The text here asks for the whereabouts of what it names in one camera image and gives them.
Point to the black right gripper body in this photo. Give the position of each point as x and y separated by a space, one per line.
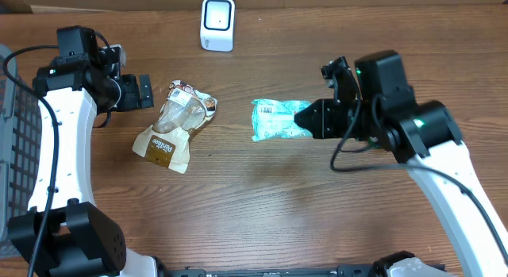
336 122

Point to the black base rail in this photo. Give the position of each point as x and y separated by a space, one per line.
355 270

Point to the white barcode scanner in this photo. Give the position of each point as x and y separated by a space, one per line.
217 25

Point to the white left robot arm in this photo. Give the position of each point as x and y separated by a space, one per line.
63 232

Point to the dark grey plastic basket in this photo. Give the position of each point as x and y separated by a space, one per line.
20 153

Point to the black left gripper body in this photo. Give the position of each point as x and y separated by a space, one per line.
129 94

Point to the large teal wipes pack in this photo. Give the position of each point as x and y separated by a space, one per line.
275 119

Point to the beige brown bread bag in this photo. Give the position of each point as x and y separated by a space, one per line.
166 142

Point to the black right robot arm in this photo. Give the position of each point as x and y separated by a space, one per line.
372 100

